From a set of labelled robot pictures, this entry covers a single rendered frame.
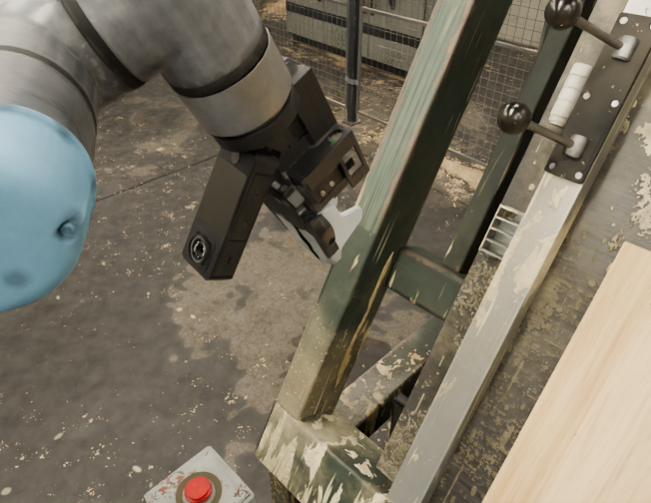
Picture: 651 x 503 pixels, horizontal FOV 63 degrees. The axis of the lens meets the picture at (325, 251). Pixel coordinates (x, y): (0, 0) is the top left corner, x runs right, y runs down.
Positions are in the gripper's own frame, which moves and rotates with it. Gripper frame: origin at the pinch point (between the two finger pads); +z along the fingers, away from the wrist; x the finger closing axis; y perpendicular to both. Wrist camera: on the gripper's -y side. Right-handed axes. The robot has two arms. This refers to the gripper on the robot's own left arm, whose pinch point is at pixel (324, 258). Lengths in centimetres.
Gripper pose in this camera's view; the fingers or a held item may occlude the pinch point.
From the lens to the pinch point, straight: 54.8
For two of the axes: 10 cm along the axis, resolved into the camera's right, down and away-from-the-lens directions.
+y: 6.7, -7.3, 1.7
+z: 3.5, 5.1, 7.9
